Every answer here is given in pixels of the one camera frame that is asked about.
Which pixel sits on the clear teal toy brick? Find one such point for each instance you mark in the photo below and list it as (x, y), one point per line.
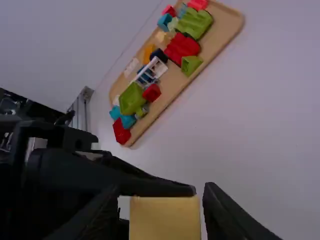
(182, 10)

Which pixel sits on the tan tray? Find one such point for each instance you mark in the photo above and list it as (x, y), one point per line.
(175, 95)

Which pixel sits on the cream toy brick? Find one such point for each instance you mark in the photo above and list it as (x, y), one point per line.
(163, 37)

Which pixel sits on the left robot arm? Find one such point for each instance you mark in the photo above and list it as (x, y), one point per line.
(17, 105)

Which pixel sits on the orange toy brick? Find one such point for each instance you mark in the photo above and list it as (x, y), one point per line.
(148, 53)

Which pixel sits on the pale green toy brick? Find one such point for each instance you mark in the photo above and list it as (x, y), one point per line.
(173, 24)

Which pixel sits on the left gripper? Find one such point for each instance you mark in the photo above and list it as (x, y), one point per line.
(15, 200)

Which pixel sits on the silver rails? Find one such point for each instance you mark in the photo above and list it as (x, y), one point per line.
(81, 110)

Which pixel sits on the white window toy brick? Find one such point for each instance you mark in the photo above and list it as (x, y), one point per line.
(156, 65)

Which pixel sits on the dark blue toy brick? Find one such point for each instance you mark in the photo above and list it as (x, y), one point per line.
(160, 55)

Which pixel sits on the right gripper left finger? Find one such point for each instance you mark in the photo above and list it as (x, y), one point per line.
(100, 215)

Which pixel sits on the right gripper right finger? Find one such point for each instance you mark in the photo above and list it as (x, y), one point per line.
(225, 217)

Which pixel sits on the coral red toy brick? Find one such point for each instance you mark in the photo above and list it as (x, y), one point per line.
(197, 4)

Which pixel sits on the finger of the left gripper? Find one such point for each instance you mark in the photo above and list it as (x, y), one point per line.
(100, 172)

